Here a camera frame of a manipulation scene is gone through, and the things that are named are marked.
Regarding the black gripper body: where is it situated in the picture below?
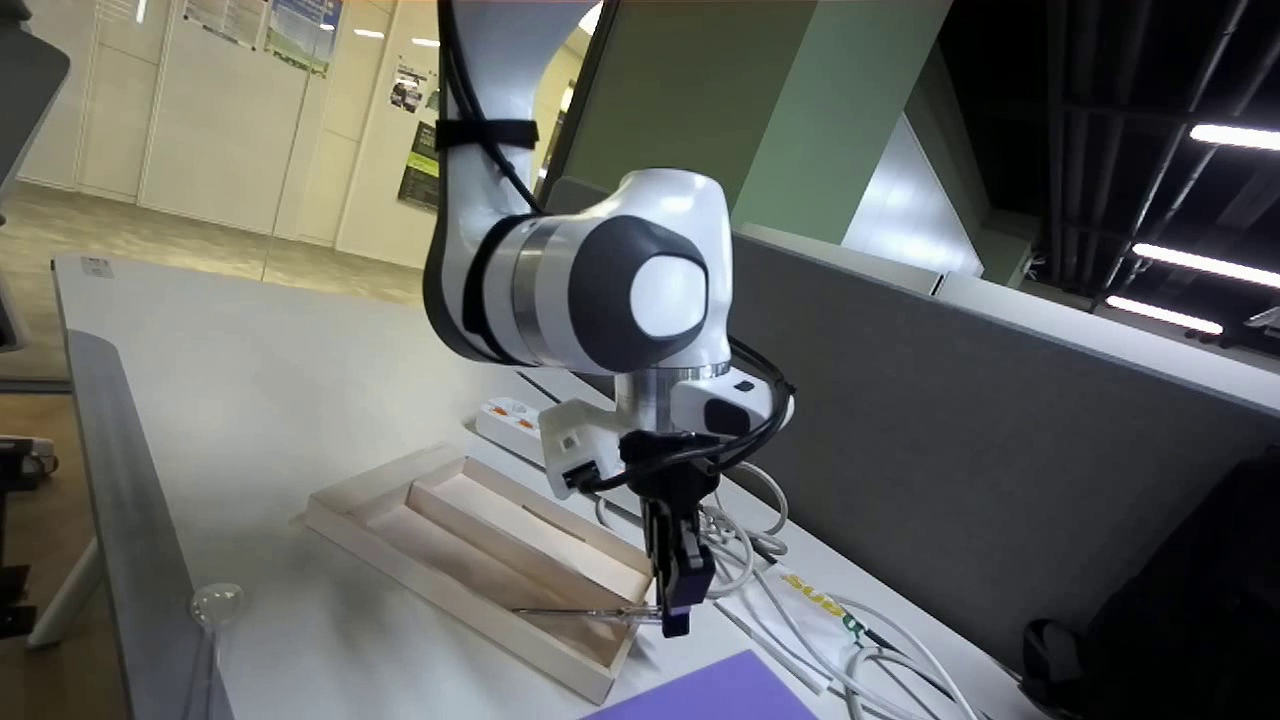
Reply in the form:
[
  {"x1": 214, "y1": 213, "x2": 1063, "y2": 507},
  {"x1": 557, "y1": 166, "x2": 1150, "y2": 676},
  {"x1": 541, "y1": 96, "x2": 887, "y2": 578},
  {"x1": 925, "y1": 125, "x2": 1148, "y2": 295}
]
[{"x1": 620, "y1": 433, "x2": 719, "y2": 530}]

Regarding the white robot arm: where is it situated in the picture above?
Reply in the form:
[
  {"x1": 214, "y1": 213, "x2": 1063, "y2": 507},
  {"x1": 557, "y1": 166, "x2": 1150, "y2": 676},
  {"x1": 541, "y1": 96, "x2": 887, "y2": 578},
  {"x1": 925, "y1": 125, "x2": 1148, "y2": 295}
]
[{"x1": 423, "y1": 0, "x2": 766, "y2": 636}]

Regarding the wooden tray with divider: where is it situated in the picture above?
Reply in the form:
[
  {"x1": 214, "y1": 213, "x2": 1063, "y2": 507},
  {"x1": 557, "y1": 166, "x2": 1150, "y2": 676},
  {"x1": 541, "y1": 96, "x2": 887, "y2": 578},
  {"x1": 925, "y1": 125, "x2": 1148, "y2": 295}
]
[{"x1": 304, "y1": 444, "x2": 652, "y2": 702}]

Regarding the purple paper sheet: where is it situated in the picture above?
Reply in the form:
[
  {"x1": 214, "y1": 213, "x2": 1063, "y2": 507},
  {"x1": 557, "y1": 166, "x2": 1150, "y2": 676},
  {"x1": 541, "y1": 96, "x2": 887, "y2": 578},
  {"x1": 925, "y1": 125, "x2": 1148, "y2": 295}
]
[{"x1": 588, "y1": 651, "x2": 815, "y2": 720}]

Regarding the white power strip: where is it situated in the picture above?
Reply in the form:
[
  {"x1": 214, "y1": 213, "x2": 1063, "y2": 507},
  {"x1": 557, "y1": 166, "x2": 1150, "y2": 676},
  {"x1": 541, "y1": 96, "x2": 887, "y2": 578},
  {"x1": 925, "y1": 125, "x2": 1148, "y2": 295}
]
[{"x1": 470, "y1": 394, "x2": 580, "y2": 468}]

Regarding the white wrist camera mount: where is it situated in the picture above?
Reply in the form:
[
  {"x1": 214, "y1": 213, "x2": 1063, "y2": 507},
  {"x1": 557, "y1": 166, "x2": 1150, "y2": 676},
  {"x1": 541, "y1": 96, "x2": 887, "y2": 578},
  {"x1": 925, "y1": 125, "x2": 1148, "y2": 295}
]
[{"x1": 537, "y1": 368, "x2": 788, "y2": 496}]

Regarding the white coiled cable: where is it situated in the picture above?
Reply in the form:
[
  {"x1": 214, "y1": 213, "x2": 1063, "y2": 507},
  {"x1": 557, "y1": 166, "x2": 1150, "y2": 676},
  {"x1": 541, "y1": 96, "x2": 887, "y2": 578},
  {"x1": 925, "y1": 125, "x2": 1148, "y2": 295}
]
[{"x1": 582, "y1": 456, "x2": 991, "y2": 720}]

